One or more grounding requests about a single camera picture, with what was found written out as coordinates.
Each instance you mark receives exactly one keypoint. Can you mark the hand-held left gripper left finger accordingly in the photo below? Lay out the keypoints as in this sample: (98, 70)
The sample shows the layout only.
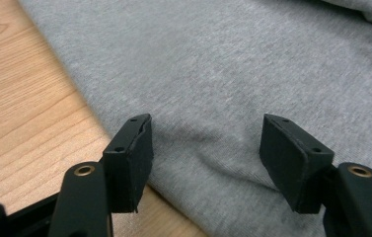
(131, 164)

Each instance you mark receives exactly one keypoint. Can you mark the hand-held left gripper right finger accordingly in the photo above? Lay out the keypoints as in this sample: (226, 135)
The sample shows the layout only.
(292, 161)

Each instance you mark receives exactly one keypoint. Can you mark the grey shorts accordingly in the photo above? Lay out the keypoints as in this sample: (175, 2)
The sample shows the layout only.
(239, 72)

